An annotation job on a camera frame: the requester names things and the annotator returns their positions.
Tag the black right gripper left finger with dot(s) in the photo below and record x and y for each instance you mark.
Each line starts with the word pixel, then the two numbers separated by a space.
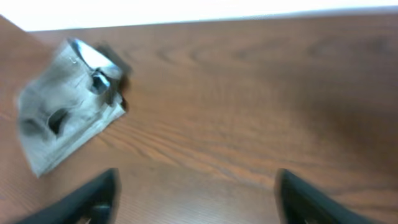
pixel 95 201

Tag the khaki green shorts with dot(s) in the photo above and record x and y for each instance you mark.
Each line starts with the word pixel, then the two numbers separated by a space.
pixel 75 98

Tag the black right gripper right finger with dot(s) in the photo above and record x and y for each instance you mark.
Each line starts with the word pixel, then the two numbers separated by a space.
pixel 298 202

